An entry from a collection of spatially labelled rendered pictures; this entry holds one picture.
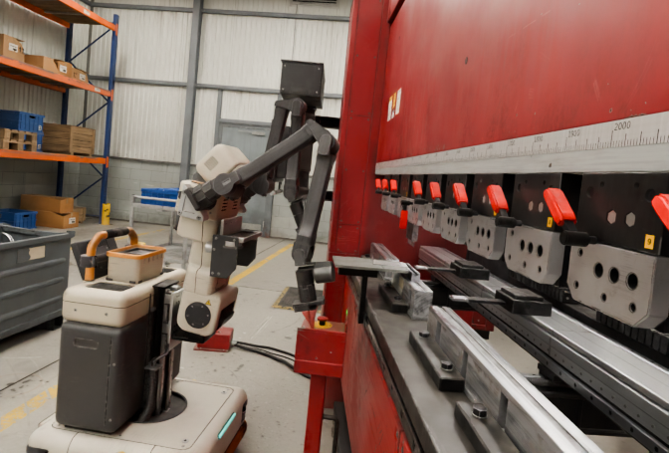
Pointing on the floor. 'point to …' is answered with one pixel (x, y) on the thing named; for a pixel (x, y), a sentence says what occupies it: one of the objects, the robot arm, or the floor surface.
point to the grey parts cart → (177, 252)
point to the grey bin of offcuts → (32, 278)
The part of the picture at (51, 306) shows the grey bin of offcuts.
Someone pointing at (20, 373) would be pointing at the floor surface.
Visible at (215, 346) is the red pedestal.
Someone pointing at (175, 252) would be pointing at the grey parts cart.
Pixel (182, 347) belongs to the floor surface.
